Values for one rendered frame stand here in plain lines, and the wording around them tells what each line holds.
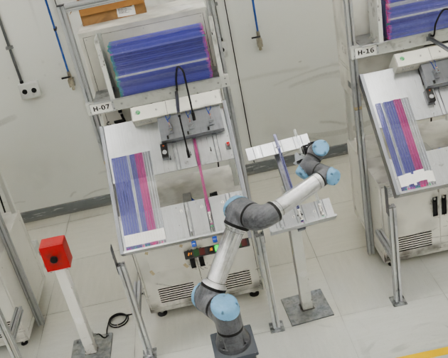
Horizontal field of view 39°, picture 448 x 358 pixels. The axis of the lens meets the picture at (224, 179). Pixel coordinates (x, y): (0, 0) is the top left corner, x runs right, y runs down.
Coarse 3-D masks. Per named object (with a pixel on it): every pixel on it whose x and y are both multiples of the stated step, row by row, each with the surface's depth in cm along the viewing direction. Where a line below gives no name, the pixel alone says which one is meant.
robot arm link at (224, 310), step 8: (216, 296) 266; (224, 296) 265; (232, 296) 265; (208, 304) 267; (216, 304) 262; (224, 304) 261; (232, 304) 261; (208, 312) 266; (216, 312) 259; (224, 312) 258; (232, 312) 259; (216, 320) 262; (224, 320) 259; (232, 320) 260; (240, 320) 264; (216, 328) 266; (224, 328) 262; (232, 328) 262; (240, 328) 265
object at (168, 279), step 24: (216, 168) 410; (168, 192) 392; (192, 192) 386; (144, 264) 363; (168, 264) 364; (192, 264) 366; (240, 264) 370; (144, 288) 370; (168, 288) 372; (192, 288) 374; (240, 288) 377
